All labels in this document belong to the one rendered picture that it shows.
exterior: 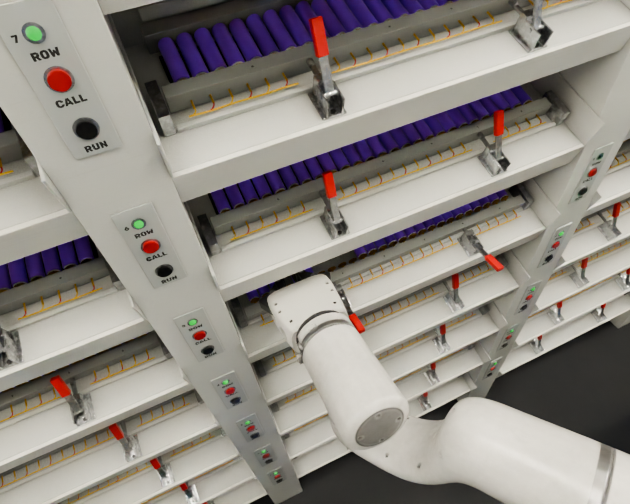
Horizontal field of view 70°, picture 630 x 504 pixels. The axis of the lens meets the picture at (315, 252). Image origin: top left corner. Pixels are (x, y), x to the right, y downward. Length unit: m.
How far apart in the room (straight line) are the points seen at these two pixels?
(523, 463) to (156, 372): 0.53
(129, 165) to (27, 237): 0.12
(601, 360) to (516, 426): 1.49
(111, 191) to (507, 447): 0.44
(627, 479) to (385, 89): 0.43
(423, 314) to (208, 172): 0.65
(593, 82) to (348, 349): 0.53
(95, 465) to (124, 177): 0.65
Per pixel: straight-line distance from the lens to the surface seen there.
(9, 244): 0.50
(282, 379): 0.93
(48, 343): 0.64
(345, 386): 0.53
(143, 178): 0.46
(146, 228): 0.49
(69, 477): 1.00
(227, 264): 0.61
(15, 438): 0.84
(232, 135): 0.48
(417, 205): 0.67
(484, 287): 1.06
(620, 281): 1.70
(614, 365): 1.98
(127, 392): 0.79
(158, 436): 0.95
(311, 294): 0.66
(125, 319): 0.61
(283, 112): 0.50
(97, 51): 0.40
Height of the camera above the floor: 1.58
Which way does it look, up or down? 50 degrees down
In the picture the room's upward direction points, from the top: 7 degrees counter-clockwise
